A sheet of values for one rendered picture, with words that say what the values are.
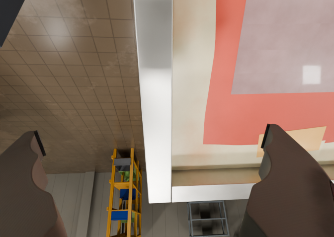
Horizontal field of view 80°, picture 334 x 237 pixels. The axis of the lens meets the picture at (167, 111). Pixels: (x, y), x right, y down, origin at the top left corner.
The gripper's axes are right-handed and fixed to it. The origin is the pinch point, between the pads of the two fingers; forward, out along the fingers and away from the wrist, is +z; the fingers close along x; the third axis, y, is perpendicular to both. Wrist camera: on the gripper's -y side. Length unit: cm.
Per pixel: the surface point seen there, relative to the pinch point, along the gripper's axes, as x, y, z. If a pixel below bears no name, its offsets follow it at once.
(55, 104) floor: -152, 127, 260
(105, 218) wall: -175, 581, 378
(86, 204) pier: -231, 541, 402
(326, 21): 20.4, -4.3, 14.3
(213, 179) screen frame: 8.9, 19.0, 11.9
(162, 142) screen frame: 0.6, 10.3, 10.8
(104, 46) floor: -54, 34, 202
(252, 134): 14.8, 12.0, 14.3
